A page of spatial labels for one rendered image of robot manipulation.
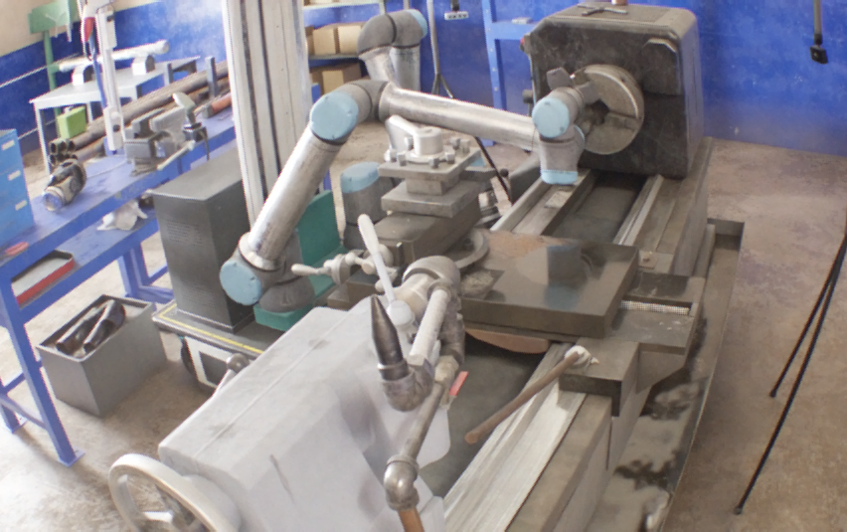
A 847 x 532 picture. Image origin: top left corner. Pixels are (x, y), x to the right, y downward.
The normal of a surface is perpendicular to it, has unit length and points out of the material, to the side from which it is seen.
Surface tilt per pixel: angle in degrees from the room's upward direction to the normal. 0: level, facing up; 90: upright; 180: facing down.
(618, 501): 0
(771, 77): 90
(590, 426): 0
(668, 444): 0
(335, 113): 84
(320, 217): 90
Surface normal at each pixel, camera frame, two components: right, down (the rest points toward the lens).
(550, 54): -0.45, 0.42
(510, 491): -0.11, -0.90
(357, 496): 0.80, -0.21
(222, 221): 0.84, 0.15
